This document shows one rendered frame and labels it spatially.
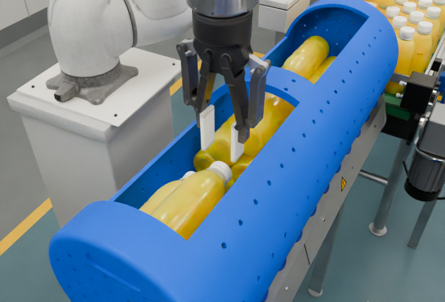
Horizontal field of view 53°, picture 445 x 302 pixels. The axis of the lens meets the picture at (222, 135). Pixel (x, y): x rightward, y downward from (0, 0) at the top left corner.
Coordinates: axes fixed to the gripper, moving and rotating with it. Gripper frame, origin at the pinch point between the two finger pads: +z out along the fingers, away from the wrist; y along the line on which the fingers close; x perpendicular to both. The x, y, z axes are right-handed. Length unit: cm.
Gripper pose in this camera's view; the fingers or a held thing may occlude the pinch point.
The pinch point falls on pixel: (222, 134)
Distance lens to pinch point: 67.5
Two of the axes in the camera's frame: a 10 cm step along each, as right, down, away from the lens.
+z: 0.0, 7.8, 6.3
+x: 5.1, -5.4, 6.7
